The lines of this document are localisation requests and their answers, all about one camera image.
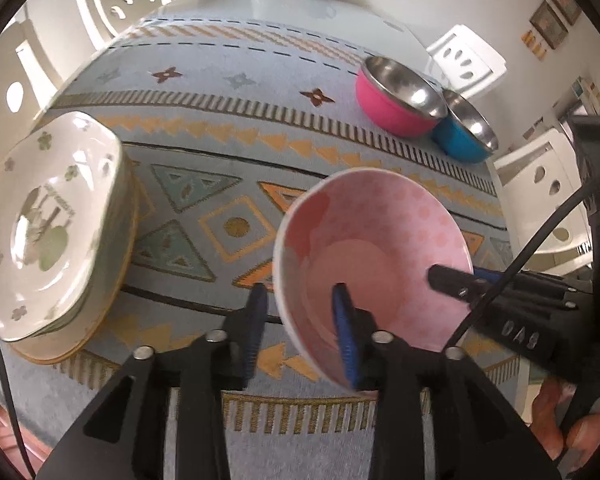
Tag small framed picture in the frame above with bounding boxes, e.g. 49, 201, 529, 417
547, 0, 582, 26
529, 0, 568, 50

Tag person's right hand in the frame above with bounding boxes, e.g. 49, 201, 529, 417
530, 377, 600, 466

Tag blue steel bowl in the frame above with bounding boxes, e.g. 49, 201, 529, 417
432, 89, 501, 163

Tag patterned table mat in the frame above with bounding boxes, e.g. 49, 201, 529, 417
0, 12, 531, 480

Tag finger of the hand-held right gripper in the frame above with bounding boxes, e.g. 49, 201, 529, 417
426, 264, 576, 311
474, 268, 594, 294

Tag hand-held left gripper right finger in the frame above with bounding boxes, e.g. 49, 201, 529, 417
331, 284, 563, 480

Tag small white clover plate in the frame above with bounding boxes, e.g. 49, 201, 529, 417
0, 111, 123, 343

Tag pink ceramic bowl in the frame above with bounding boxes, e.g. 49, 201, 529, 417
272, 167, 476, 391

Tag white plate with blue leaves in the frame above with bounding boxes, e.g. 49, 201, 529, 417
7, 175, 142, 367

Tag pink steel bowl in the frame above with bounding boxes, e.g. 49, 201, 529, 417
355, 56, 448, 140

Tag coloured wall cards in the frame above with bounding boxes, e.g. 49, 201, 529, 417
570, 76, 600, 116

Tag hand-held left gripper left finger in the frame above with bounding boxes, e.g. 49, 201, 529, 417
37, 282, 270, 480

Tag white chair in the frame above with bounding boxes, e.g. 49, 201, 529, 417
426, 24, 508, 101
0, 20, 66, 161
492, 127, 593, 271
75, 0, 176, 51

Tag yellow tassels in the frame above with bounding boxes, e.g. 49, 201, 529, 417
521, 30, 548, 61

